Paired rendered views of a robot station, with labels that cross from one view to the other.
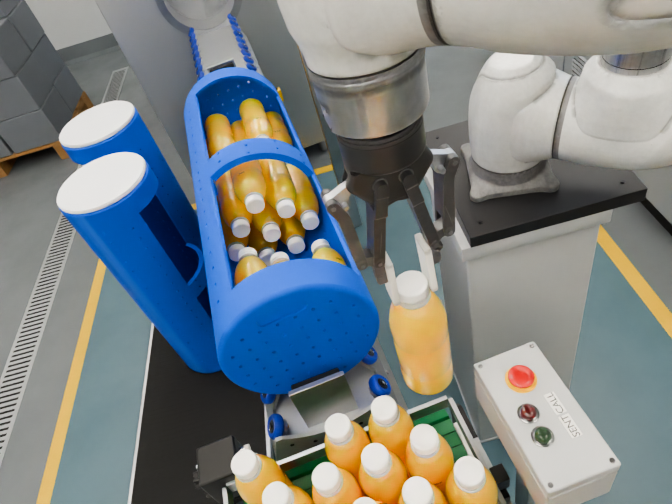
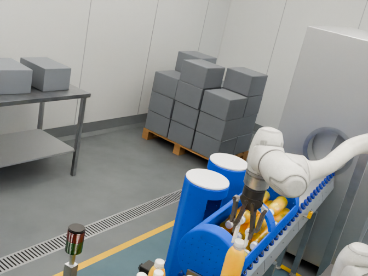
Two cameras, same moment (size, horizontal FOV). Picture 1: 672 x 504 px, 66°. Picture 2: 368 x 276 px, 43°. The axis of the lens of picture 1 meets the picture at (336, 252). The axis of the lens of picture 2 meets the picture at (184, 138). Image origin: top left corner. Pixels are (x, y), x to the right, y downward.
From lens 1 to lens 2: 126 cm
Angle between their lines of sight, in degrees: 35
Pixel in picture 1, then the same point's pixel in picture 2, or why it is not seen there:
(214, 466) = (148, 266)
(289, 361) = (197, 263)
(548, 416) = not seen: outside the picture
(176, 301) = not seen: hidden behind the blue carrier
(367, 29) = (253, 164)
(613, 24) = (270, 182)
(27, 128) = (207, 144)
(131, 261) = (187, 214)
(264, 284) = (213, 228)
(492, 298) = not seen: outside the picture
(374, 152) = (246, 190)
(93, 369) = (124, 255)
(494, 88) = (345, 250)
